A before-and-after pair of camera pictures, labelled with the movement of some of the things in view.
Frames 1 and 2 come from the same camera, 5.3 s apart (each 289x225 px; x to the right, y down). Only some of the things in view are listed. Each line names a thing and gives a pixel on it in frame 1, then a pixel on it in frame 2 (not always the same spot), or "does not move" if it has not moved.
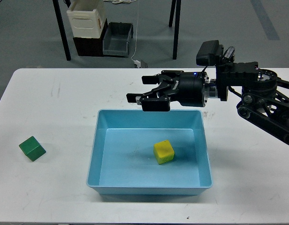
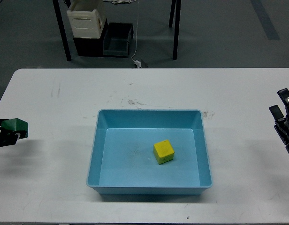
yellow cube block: x=163 y=152 does not move
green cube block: x=32 y=147 → x=16 y=124
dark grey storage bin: x=116 y=41 does not move
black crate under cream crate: x=89 y=46 does not move
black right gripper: x=192 y=92 → x=281 y=125
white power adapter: x=138 y=63 does not move
